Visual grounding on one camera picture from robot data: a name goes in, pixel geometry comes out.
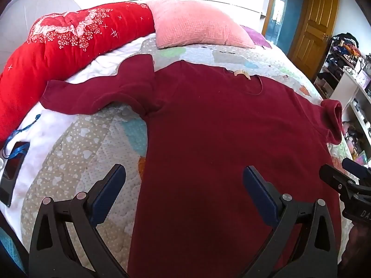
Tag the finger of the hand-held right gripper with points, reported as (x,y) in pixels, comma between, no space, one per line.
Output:
(355,166)
(330,176)

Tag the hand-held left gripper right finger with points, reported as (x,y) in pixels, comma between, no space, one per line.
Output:
(259,197)

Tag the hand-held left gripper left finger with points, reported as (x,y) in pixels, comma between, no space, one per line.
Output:
(108,192)

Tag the dark red knit shirt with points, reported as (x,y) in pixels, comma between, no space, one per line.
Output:
(217,136)

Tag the person's right forearm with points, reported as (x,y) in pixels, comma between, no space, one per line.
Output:
(359,252)

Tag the pile of clothes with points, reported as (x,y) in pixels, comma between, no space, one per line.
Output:
(339,52)

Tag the patchwork bed quilt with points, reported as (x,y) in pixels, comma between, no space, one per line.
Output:
(87,150)

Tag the white shelf unit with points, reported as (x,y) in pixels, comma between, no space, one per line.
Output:
(349,92)

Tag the black phone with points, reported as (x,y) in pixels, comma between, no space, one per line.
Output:
(13,173)

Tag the teal patterned bag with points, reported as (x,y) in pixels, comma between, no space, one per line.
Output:
(11,249)

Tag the red floral quilt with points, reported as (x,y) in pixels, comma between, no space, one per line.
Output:
(72,49)

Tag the wooden door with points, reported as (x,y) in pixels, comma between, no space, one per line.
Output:
(314,23)

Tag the purple pillow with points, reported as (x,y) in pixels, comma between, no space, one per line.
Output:
(256,37)

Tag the blue glass sliding door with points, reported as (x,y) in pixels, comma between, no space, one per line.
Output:
(285,11)

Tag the pink ribbed pillow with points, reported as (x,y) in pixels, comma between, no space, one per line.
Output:
(197,24)

